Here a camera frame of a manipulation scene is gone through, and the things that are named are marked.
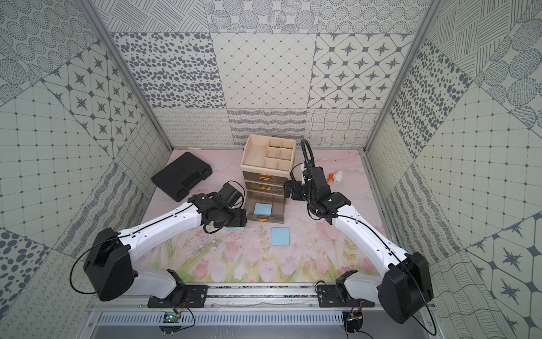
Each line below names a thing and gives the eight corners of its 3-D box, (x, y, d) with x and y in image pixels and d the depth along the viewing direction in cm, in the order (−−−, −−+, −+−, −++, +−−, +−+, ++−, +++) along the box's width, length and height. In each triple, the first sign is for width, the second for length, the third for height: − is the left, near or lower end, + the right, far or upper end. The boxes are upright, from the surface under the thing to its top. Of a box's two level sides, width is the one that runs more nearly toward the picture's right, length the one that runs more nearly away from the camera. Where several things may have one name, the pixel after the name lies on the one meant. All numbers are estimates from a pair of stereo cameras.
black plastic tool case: (156, 185, 107) (150, 178, 102) (189, 158, 119) (186, 151, 114) (180, 203, 100) (175, 196, 95) (213, 172, 112) (210, 165, 108)
